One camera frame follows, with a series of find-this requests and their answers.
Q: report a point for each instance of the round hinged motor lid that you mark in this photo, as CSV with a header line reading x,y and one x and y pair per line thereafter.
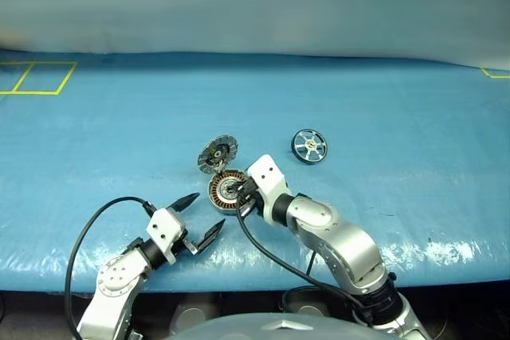
x,y
217,153

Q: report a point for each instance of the silver robot torso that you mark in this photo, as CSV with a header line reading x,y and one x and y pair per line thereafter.
x,y
247,326

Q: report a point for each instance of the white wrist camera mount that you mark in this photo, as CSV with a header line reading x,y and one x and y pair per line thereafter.
x,y
163,226
267,180

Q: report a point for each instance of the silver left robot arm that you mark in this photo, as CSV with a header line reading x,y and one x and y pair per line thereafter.
x,y
115,276

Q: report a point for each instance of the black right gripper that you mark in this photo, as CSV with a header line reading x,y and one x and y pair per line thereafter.
x,y
249,191

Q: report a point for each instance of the silver spoked rotor black rim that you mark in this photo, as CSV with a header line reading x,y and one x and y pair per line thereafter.
x,y
308,145

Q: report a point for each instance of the dark rounded shape grey disc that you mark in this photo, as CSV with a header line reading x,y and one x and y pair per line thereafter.
x,y
191,313
311,310

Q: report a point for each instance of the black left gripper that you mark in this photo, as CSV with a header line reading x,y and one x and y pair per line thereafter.
x,y
188,243

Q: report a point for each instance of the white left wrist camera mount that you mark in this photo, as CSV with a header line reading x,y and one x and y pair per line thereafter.
x,y
163,226

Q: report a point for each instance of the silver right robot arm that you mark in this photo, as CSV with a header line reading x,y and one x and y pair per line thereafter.
x,y
342,244

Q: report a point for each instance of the blue foam table cover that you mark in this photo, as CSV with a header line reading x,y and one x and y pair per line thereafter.
x,y
358,196

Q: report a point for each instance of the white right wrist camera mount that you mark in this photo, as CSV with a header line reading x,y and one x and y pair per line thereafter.
x,y
267,180

